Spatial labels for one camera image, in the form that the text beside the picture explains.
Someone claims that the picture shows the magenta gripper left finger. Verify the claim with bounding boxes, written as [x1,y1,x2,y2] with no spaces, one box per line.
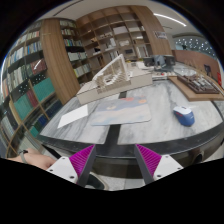
[47,145,96,187]

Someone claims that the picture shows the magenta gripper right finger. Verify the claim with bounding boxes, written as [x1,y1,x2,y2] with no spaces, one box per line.
[134,144,182,184]

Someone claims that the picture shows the person's forearm with watch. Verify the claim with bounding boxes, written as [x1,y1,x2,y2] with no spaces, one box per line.
[11,148,56,170]

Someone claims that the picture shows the blue and white computer mouse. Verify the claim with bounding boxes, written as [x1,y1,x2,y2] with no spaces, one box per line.
[173,106,195,126]

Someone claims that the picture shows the pastel patterned mouse pad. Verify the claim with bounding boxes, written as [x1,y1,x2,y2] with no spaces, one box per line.
[91,96,152,126]

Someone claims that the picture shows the white paper sheet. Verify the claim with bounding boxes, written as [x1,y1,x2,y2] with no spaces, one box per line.
[58,105,89,128]

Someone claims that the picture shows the dark bookshelf with books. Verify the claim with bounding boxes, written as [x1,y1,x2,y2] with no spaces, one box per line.
[0,21,62,157]

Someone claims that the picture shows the brown architectural model on board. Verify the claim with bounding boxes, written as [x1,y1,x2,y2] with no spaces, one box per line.
[168,75,224,101]

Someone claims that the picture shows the wooden column panel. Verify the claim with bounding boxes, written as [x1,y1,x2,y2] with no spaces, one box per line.
[40,18,80,104]

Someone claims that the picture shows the white architectural model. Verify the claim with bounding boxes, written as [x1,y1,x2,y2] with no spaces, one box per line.
[77,55,153,104]

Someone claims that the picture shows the wooden wall shelving unit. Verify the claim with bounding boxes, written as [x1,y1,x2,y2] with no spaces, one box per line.
[76,5,172,75]

